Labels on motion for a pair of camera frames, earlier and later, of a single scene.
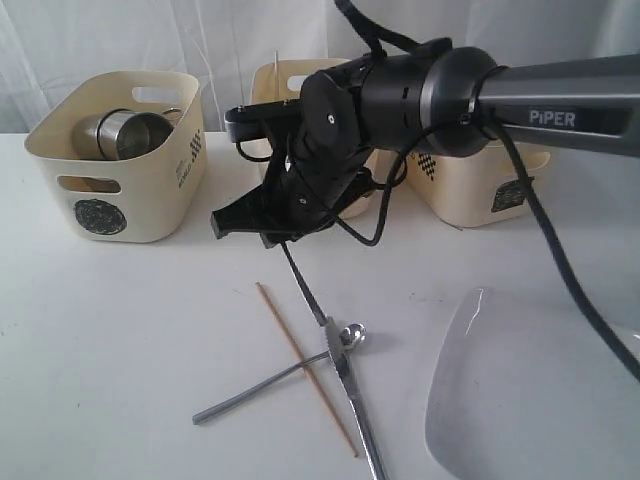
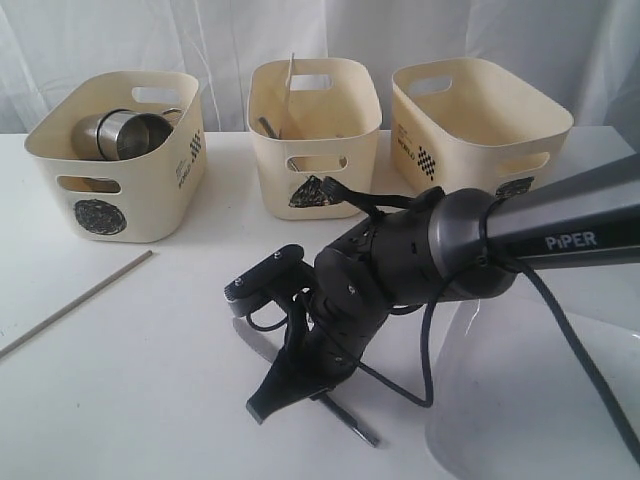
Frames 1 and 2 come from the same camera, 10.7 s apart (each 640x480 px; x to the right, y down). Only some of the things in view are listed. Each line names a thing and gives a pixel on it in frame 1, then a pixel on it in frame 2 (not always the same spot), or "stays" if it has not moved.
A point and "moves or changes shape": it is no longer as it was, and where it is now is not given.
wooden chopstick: x=276 y=67 -> x=287 y=92
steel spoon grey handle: x=222 y=407 moves or changes shape
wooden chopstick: x=307 y=370 -> x=74 y=304
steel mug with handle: x=96 y=136 stays
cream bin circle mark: x=144 y=199 stays
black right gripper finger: x=256 y=211 -> x=289 y=380
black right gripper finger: x=271 y=238 -> x=322 y=391
